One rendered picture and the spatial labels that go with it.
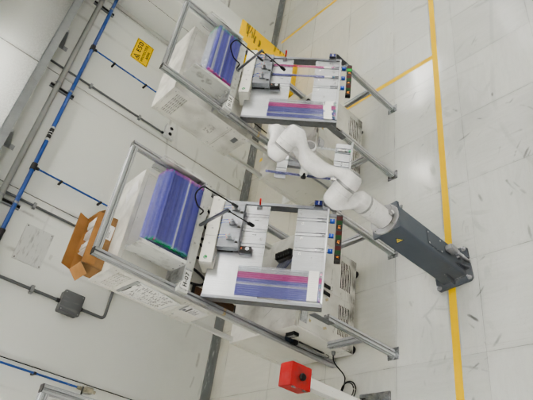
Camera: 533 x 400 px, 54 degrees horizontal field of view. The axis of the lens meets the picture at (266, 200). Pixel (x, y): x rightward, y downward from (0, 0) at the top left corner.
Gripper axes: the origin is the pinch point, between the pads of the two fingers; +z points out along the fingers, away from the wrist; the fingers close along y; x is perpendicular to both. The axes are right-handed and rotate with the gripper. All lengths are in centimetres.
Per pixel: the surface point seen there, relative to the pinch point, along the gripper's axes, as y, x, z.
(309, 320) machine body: 79, 20, 44
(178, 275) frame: 83, -61, 3
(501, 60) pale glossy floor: -125, 130, -13
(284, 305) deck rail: 86, 2, 9
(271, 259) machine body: 32, -11, 63
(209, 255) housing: 64, -47, 9
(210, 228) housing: 45, -51, 10
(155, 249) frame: 77, -74, -14
